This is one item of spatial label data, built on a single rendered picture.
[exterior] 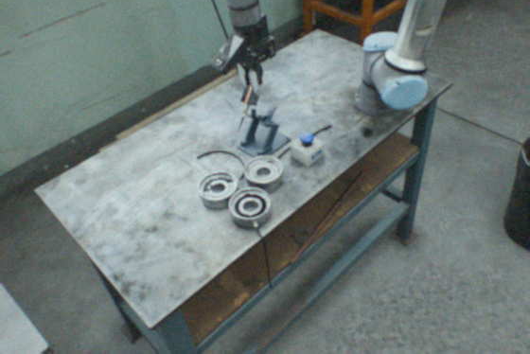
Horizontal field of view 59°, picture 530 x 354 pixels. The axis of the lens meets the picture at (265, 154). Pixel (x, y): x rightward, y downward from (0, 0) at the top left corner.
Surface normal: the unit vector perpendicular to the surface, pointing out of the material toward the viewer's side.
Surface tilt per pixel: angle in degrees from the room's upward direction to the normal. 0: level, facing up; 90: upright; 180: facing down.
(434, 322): 0
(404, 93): 97
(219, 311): 0
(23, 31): 90
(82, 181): 0
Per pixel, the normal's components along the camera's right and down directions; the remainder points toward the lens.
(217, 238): -0.08, -0.74
